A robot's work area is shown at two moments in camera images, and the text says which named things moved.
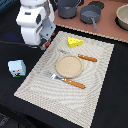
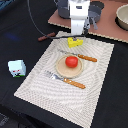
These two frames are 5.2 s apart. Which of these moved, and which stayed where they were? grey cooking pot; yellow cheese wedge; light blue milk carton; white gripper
Moved: white gripper
Stayed: light blue milk carton; grey cooking pot; yellow cheese wedge
